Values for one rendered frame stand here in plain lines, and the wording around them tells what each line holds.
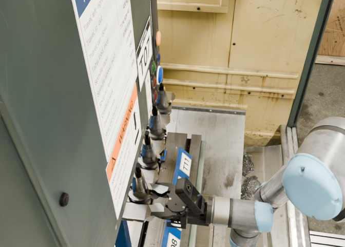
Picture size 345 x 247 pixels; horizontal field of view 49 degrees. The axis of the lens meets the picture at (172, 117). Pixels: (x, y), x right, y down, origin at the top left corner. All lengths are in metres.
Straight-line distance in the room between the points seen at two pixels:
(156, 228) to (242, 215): 0.40
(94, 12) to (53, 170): 0.14
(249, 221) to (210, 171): 0.68
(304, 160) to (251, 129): 1.08
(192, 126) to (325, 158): 1.03
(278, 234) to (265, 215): 0.61
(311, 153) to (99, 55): 0.49
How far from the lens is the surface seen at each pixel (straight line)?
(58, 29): 0.29
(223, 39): 1.50
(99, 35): 0.37
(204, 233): 1.48
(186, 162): 1.42
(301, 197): 0.77
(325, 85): 3.42
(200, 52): 1.54
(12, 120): 0.24
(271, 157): 1.83
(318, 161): 0.74
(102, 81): 0.39
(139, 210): 0.98
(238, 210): 1.00
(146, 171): 1.05
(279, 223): 1.63
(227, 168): 1.65
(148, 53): 0.61
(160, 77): 0.70
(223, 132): 1.70
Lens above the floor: 2.04
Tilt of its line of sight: 44 degrees down
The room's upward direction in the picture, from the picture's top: 1 degrees counter-clockwise
